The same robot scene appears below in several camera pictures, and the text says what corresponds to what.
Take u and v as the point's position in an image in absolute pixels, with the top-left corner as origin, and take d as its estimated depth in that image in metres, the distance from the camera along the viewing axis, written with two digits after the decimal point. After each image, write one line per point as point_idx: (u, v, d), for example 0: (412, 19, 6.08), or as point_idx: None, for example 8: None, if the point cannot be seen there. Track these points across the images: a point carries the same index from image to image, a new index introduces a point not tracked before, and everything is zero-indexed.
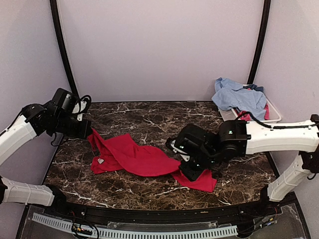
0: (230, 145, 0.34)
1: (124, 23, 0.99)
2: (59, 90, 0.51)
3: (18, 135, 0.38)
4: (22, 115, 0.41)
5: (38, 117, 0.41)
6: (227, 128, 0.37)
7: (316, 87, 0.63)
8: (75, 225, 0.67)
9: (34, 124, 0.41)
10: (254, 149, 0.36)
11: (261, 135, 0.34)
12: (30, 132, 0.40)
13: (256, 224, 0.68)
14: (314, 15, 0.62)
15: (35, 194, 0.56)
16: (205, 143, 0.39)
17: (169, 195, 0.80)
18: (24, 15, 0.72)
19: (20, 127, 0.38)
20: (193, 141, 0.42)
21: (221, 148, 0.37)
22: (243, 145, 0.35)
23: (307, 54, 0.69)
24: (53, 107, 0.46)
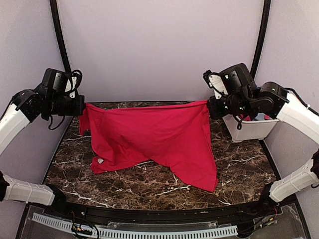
0: (269, 98, 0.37)
1: (124, 23, 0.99)
2: (49, 70, 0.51)
3: (10, 124, 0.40)
4: (11, 103, 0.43)
5: (28, 102, 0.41)
6: (276, 87, 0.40)
7: (316, 88, 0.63)
8: (75, 225, 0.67)
9: (25, 111, 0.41)
10: (284, 116, 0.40)
11: (296, 107, 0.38)
12: (22, 120, 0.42)
13: (257, 224, 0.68)
14: (315, 15, 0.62)
15: (37, 192, 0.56)
16: (248, 86, 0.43)
17: (169, 195, 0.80)
18: (24, 15, 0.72)
19: (11, 116, 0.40)
20: (239, 80, 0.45)
21: (258, 98, 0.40)
22: (278, 106, 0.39)
23: (307, 54, 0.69)
24: (43, 90, 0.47)
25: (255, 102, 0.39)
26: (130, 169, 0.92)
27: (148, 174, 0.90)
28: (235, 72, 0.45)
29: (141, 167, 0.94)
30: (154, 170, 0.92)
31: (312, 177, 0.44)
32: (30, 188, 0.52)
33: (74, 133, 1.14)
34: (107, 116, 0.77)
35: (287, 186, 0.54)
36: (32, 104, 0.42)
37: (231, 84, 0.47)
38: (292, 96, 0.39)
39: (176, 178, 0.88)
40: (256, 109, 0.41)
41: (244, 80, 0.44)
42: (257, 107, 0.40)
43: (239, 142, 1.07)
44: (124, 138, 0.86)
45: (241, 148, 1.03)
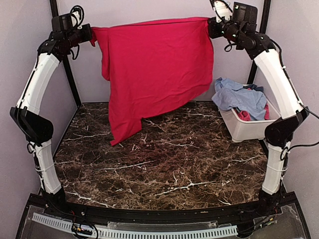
0: (253, 40, 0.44)
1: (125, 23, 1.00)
2: (52, 19, 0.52)
3: (47, 67, 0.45)
4: (41, 53, 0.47)
5: (57, 48, 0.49)
6: (266, 38, 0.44)
7: (316, 87, 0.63)
8: (76, 224, 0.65)
9: (55, 54, 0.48)
10: (261, 65, 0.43)
11: (270, 60, 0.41)
12: (55, 62, 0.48)
13: (257, 224, 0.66)
14: (314, 15, 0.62)
15: (50, 173, 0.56)
16: (247, 24, 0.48)
17: (169, 195, 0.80)
18: (24, 14, 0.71)
19: (46, 60, 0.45)
20: (243, 16, 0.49)
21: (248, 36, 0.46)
22: (258, 51, 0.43)
23: (307, 53, 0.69)
24: (58, 35, 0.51)
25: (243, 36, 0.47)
26: (130, 169, 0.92)
27: (148, 173, 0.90)
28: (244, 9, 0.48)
29: (141, 167, 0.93)
30: (154, 170, 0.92)
31: (272, 147, 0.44)
32: (52, 164, 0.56)
33: (74, 133, 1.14)
34: (113, 34, 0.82)
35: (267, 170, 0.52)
36: (58, 49, 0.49)
37: (235, 15, 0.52)
38: (273, 52, 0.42)
39: (176, 178, 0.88)
40: (240, 43, 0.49)
41: (247, 17, 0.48)
42: (242, 42, 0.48)
43: (239, 142, 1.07)
44: (131, 61, 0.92)
45: (241, 148, 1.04)
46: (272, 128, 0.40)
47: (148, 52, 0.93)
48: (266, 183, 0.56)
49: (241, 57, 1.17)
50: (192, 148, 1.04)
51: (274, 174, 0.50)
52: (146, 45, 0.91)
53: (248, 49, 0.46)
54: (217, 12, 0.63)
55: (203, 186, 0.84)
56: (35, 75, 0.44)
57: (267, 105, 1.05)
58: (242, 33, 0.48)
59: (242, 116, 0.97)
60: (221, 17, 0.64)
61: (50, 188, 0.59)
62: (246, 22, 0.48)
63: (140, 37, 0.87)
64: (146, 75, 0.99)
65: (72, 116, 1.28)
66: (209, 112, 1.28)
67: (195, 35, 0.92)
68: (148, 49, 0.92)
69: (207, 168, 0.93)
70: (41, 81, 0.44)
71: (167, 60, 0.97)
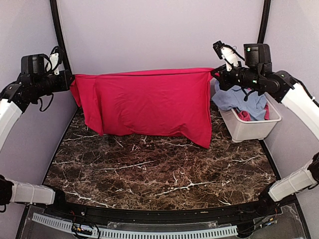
0: (276, 82, 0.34)
1: (125, 24, 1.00)
2: (22, 59, 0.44)
3: (6, 117, 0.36)
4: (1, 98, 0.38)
5: (19, 94, 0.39)
6: (286, 74, 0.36)
7: (316, 88, 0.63)
8: (75, 224, 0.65)
9: (17, 102, 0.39)
10: (291, 104, 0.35)
11: (299, 98, 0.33)
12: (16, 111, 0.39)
13: (257, 224, 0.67)
14: (315, 15, 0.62)
15: (39, 190, 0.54)
16: (265, 64, 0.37)
17: (169, 195, 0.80)
18: (24, 15, 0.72)
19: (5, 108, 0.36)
20: (257, 57, 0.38)
21: (269, 77, 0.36)
22: (284, 91, 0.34)
23: (308, 54, 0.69)
24: (25, 77, 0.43)
25: (264, 80, 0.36)
26: (130, 169, 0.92)
27: (148, 174, 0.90)
28: (256, 49, 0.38)
29: (141, 167, 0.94)
30: (154, 170, 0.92)
31: (308, 176, 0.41)
32: (33, 187, 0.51)
33: (74, 133, 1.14)
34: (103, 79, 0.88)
35: (284, 184, 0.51)
36: (21, 95, 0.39)
37: (247, 58, 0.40)
38: (297, 85, 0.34)
39: (176, 178, 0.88)
40: (262, 88, 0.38)
41: (262, 58, 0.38)
42: (264, 87, 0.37)
43: (239, 142, 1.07)
44: (124, 100, 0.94)
45: (241, 148, 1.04)
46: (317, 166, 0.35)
47: (140, 92, 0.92)
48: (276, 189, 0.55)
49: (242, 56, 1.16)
50: (191, 148, 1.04)
51: (292, 190, 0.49)
52: (138, 87, 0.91)
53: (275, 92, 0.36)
54: (226, 58, 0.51)
55: (203, 186, 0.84)
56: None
57: (267, 105, 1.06)
58: (261, 76, 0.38)
59: (242, 116, 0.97)
60: (230, 64, 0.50)
61: (47, 201, 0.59)
62: (262, 62, 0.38)
63: (133, 82, 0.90)
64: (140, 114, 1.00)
65: (72, 116, 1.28)
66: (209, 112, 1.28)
67: (195, 85, 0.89)
68: (135, 89, 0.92)
69: (207, 168, 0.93)
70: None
71: (159, 102, 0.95)
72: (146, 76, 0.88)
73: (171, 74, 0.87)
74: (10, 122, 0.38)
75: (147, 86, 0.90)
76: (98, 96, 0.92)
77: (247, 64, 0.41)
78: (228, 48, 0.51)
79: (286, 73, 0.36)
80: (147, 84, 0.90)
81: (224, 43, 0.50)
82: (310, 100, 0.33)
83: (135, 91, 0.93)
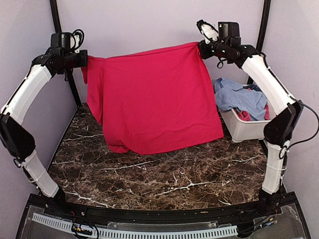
0: (237, 51, 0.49)
1: (126, 23, 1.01)
2: (54, 35, 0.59)
3: (37, 79, 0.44)
4: (34, 64, 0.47)
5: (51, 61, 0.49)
6: (251, 48, 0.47)
7: (316, 87, 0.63)
8: (75, 224, 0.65)
9: (48, 67, 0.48)
10: (250, 69, 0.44)
11: (256, 65, 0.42)
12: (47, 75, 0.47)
13: (257, 224, 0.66)
14: (313, 15, 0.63)
15: (44, 179, 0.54)
16: (231, 38, 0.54)
17: (169, 195, 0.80)
18: (24, 14, 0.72)
19: (38, 71, 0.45)
20: (227, 32, 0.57)
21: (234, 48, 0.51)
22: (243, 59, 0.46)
23: (306, 53, 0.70)
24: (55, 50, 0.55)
25: (228, 48, 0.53)
26: (130, 169, 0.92)
27: (148, 174, 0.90)
28: (226, 26, 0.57)
29: (141, 167, 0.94)
30: (154, 170, 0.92)
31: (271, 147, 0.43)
32: (44, 169, 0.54)
33: (74, 133, 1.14)
34: (110, 62, 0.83)
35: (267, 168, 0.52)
36: (53, 63, 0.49)
37: (221, 33, 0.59)
38: (257, 57, 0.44)
39: (176, 178, 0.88)
40: (228, 56, 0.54)
41: (230, 32, 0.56)
42: (229, 54, 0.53)
43: (239, 142, 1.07)
44: (134, 87, 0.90)
45: (241, 148, 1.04)
46: (268, 127, 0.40)
47: (149, 78, 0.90)
48: (266, 183, 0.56)
49: None
50: (191, 148, 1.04)
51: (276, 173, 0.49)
52: (145, 71, 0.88)
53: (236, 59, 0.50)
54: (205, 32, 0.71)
55: (203, 186, 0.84)
56: (24, 84, 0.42)
57: (267, 105, 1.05)
58: (228, 46, 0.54)
59: (242, 116, 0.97)
60: (209, 37, 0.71)
61: (49, 194, 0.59)
62: (229, 37, 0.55)
63: (139, 64, 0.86)
64: (151, 104, 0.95)
65: (72, 116, 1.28)
66: None
67: (188, 61, 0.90)
68: (142, 73, 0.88)
69: (207, 168, 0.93)
70: (29, 89, 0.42)
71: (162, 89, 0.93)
72: (149, 54, 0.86)
73: (164, 52, 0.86)
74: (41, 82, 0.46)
75: (154, 68, 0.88)
76: (107, 83, 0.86)
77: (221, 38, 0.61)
78: (208, 26, 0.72)
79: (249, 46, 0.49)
80: (154, 67, 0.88)
81: (205, 22, 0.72)
82: (265, 68, 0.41)
83: (144, 77, 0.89)
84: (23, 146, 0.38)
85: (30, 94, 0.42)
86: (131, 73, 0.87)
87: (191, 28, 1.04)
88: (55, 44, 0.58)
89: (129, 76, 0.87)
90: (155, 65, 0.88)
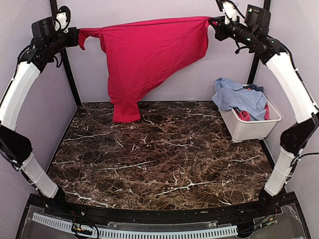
0: (264, 45, 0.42)
1: (126, 23, 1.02)
2: (33, 23, 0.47)
3: (26, 78, 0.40)
4: (20, 61, 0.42)
5: (38, 57, 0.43)
6: (277, 43, 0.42)
7: (315, 87, 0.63)
8: (76, 224, 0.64)
9: (36, 62, 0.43)
10: (275, 69, 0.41)
11: (282, 67, 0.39)
12: (35, 73, 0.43)
13: (257, 224, 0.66)
14: (313, 15, 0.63)
15: (44, 179, 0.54)
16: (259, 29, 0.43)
17: (169, 195, 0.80)
18: (25, 14, 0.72)
19: (25, 69, 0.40)
20: (255, 20, 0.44)
21: (261, 42, 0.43)
22: (270, 55, 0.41)
23: (306, 53, 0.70)
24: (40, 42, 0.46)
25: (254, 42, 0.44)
26: (130, 169, 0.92)
27: (148, 174, 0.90)
28: (256, 12, 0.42)
29: (141, 167, 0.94)
30: (154, 169, 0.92)
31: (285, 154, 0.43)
32: (42, 170, 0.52)
33: (74, 133, 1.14)
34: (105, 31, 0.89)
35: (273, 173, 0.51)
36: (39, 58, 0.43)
37: (247, 19, 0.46)
38: (284, 55, 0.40)
39: (176, 178, 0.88)
40: (251, 47, 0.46)
41: (260, 21, 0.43)
42: (252, 46, 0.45)
43: (239, 142, 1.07)
44: (127, 59, 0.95)
45: (241, 148, 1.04)
46: (287, 133, 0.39)
47: (141, 51, 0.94)
48: (269, 185, 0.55)
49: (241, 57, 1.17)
50: (191, 148, 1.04)
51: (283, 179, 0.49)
52: (138, 44, 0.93)
53: (259, 54, 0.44)
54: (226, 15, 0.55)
55: (203, 186, 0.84)
56: (10, 86, 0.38)
57: (267, 105, 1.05)
58: (253, 39, 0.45)
59: (242, 116, 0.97)
60: (230, 18, 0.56)
61: (49, 195, 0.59)
62: (258, 26, 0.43)
63: (132, 36, 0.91)
64: (144, 75, 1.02)
65: (72, 116, 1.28)
66: (209, 112, 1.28)
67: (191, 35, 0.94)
68: (134, 45, 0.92)
69: (207, 168, 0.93)
70: (18, 93, 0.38)
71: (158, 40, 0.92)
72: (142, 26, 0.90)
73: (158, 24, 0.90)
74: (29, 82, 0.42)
75: (146, 40, 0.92)
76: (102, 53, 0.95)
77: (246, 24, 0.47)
78: (230, 4, 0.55)
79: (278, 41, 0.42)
80: (147, 39, 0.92)
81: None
82: (293, 71, 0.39)
83: (137, 49, 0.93)
84: (19, 153, 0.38)
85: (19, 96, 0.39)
86: (123, 45, 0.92)
87: None
88: (38, 34, 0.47)
89: (122, 48, 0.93)
90: (147, 37, 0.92)
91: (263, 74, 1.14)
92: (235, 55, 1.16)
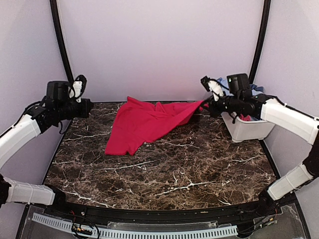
0: (252, 104, 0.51)
1: (126, 23, 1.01)
2: (50, 83, 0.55)
3: (24, 130, 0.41)
4: (25, 113, 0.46)
5: (42, 116, 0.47)
6: (262, 96, 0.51)
7: (316, 87, 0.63)
8: (75, 224, 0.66)
9: (39, 122, 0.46)
10: (269, 116, 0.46)
11: (276, 106, 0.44)
12: (35, 130, 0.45)
13: (257, 224, 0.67)
14: (313, 14, 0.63)
15: (37, 193, 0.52)
16: (242, 92, 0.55)
17: (169, 195, 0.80)
18: (24, 14, 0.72)
19: (27, 123, 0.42)
20: (238, 85, 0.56)
21: (248, 101, 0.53)
22: (258, 107, 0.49)
23: (306, 53, 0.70)
24: (50, 101, 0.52)
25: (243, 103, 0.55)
26: (130, 169, 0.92)
27: (148, 174, 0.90)
28: (236, 79, 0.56)
29: (141, 167, 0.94)
30: (154, 169, 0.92)
31: (304, 171, 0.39)
32: (31, 188, 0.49)
33: (74, 133, 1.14)
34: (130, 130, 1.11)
35: (283, 181, 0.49)
36: (44, 118, 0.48)
37: (231, 87, 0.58)
38: (271, 100, 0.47)
39: (176, 178, 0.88)
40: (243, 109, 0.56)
41: (241, 85, 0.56)
42: (243, 108, 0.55)
43: (239, 142, 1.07)
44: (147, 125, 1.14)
45: (241, 148, 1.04)
46: (309, 161, 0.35)
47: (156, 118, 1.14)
48: (273, 188, 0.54)
49: (242, 56, 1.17)
50: (191, 148, 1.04)
51: (290, 189, 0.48)
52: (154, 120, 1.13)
53: (252, 111, 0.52)
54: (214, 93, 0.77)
55: (203, 186, 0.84)
56: (4, 135, 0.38)
57: None
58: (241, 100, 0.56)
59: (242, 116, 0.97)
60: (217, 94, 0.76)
61: (46, 202, 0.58)
62: (240, 90, 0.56)
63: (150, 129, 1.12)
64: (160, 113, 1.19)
65: None
66: None
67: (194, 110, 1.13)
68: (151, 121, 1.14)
69: (207, 168, 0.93)
70: (11, 139, 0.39)
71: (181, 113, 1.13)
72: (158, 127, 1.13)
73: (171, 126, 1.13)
74: (25, 136, 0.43)
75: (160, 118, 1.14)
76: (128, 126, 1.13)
77: (232, 91, 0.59)
78: (214, 82, 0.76)
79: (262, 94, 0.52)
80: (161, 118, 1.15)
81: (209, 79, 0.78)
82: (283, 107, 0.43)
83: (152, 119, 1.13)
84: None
85: (10, 144, 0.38)
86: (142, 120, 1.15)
87: (191, 27, 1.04)
88: (51, 94, 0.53)
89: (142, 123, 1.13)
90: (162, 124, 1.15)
91: (263, 74, 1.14)
92: (236, 55, 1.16)
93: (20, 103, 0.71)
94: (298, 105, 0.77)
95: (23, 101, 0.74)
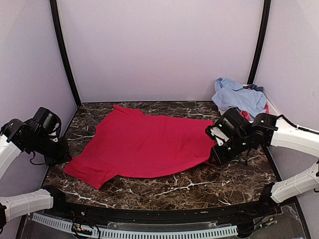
0: (259, 132, 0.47)
1: (126, 22, 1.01)
2: (41, 108, 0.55)
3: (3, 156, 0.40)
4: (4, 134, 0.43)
5: (19, 133, 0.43)
6: (264, 120, 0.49)
7: (315, 87, 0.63)
8: (76, 224, 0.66)
9: (16, 142, 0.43)
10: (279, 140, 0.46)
11: (285, 131, 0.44)
12: (15, 151, 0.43)
13: (256, 224, 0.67)
14: (312, 15, 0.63)
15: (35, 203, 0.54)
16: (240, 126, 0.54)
17: (169, 195, 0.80)
18: (25, 16, 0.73)
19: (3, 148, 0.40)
20: (232, 124, 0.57)
21: (252, 132, 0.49)
22: (269, 135, 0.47)
23: (306, 54, 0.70)
24: (34, 125, 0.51)
25: (249, 138, 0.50)
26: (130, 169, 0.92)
27: None
28: (226, 120, 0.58)
29: None
30: None
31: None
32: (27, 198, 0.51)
33: (74, 133, 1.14)
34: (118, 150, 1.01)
35: (290, 188, 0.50)
36: (20, 134, 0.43)
37: (225, 129, 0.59)
38: (278, 122, 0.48)
39: (176, 178, 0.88)
40: (251, 143, 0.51)
41: (234, 122, 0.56)
42: (252, 141, 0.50)
43: None
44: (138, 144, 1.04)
45: None
46: None
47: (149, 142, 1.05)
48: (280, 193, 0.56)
49: (242, 56, 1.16)
50: None
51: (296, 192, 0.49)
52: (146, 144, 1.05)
53: (263, 139, 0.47)
54: (217, 137, 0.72)
55: (203, 186, 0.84)
56: None
57: (267, 105, 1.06)
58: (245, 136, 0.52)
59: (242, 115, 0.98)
60: None
61: (47, 205, 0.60)
62: (238, 126, 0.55)
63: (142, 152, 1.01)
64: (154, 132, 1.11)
65: (72, 116, 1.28)
66: (209, 112, 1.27)
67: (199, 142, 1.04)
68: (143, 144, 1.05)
69: (207, 168, 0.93)
70: None
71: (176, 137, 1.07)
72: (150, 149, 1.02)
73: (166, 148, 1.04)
74: (8, 161, 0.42)
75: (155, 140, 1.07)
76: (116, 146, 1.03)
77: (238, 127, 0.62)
78: None
79: (264, 118, 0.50)
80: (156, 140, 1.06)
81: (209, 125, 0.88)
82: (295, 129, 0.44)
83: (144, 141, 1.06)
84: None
85: None
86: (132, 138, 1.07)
87: (191, 27, 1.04)
88: (37, 117, 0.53)
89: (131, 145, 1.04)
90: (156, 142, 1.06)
91: (263, 74, 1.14)
92: (236, 55, 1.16)
93: (21, 103, 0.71)
94: (298, 106, 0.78)
95: (24, 101, 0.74)
